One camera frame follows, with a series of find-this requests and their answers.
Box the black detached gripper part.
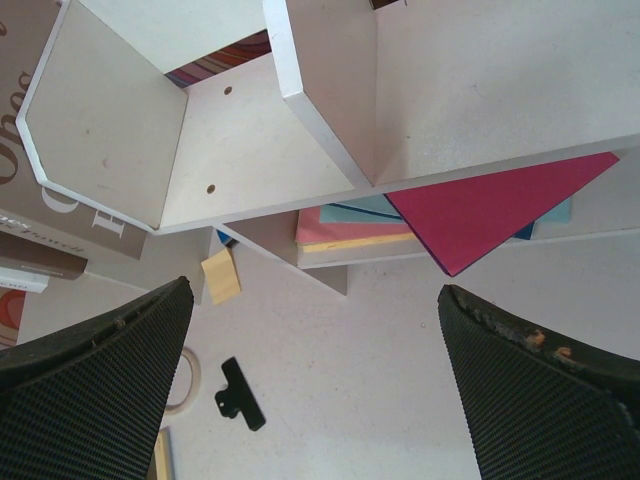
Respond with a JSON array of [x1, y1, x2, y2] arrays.
[[214, 357, 266, 432]]

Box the tape roll ring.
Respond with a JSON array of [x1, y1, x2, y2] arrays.
[[162, 347, 204, 416]]

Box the white Mademoiselle book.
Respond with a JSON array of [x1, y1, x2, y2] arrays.
[[0, 267, 49, 293]]

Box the taupe Lonely Ones book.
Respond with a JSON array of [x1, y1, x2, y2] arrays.
[[1, 1, 146, 263]]

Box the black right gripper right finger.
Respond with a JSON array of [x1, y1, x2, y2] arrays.
[[438, 285, 639, 479]]

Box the brown Fredonia book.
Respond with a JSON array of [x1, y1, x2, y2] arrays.
[[0, 233, 87, 280]]

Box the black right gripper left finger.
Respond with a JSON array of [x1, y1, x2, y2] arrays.
[[1, 277, 194, 479]]

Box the white wooden bookshelf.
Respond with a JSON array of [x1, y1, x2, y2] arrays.
[[27, 1, 639, 292]]

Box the small wooden block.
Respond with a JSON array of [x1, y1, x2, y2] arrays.
[[201, 247, 241, 305]]

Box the teal paper sheets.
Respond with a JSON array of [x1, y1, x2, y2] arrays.
[[295, 195, 573, 252]]

